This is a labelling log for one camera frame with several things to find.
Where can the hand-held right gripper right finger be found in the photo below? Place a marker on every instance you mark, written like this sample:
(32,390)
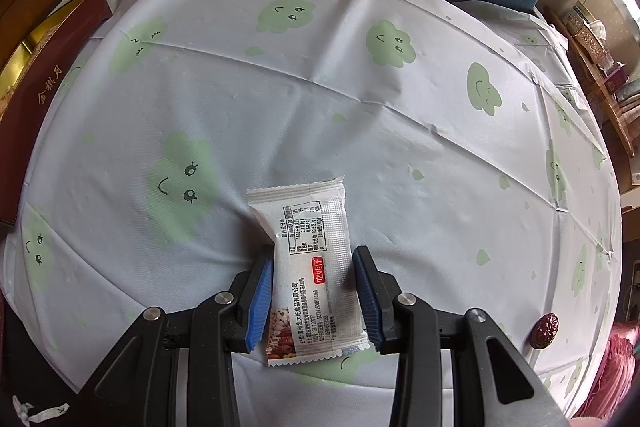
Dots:
(370,307)

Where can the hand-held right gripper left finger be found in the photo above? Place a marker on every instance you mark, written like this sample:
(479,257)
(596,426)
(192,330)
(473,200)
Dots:
(259,307)

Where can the white labelled snack packet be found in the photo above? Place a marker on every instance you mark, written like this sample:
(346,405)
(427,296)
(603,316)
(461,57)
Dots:
(310,247)

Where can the gold tin box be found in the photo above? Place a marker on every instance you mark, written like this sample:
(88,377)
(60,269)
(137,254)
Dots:
(50,82)

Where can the red date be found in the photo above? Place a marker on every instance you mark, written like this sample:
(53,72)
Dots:
(544,331)

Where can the white cloud-print tablecloth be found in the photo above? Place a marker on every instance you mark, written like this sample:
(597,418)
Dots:
(350,107)

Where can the white paper scrap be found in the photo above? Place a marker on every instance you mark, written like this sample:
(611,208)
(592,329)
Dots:
(40,416)

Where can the pink cloth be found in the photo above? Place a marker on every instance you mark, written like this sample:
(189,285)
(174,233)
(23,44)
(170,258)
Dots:
(620,357)

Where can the wooden shelf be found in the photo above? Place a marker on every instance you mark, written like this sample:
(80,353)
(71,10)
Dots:
(620,127)

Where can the purple cosmetic box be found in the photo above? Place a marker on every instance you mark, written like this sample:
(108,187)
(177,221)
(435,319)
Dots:
(615,79)

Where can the patterned tissue box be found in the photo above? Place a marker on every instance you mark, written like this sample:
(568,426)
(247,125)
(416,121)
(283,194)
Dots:
(587,34)

